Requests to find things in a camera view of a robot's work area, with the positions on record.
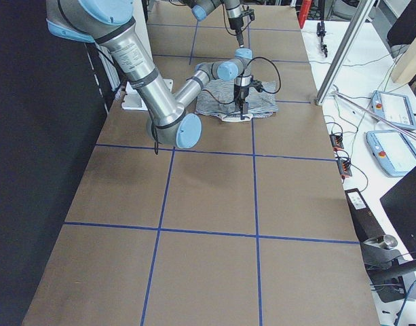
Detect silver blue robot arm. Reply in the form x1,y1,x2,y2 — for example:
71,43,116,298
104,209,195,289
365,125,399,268
46,1,254,149
170,0,246,48

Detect navy white striped polo shirt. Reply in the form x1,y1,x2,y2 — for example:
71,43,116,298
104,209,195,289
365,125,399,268
195,80,278,122

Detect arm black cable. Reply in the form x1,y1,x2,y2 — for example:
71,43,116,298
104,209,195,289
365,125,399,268
152,56,282,156
221,0,238,35

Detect white camera mast base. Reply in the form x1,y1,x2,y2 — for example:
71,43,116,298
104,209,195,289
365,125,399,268
121,78,176,111

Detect far blue teach pendant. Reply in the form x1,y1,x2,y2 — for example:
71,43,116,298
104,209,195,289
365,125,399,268
371,90,416,130

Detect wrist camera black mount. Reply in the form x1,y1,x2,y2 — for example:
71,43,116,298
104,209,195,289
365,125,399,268
241,6,255,23
249,79,264,92

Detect red cylinder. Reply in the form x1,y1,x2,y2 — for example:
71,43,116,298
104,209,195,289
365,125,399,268
298,0,312,29

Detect aluminium frame post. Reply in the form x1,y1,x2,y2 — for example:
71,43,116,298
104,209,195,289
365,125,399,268
315,0,374,106

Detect blue teach pendant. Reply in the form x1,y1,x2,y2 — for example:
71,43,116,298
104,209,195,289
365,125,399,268
365,130,416,177
371,90,416,130

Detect black monitor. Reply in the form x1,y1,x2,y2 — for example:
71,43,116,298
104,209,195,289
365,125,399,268
380,167,416,253

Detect black box with label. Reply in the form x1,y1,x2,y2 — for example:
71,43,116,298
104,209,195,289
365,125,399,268
345,188,385,242

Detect near blue teach pendant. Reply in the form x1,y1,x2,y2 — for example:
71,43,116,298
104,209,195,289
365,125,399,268
365,130,416,177

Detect long metal grabber stick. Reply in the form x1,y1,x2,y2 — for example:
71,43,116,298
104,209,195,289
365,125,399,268
332,92,416,141

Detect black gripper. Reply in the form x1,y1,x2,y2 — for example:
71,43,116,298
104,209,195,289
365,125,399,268
228,16,244,48
233,84,249,120

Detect orange black usb hub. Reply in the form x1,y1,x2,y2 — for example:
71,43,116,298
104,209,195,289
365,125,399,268
329,132,352,180

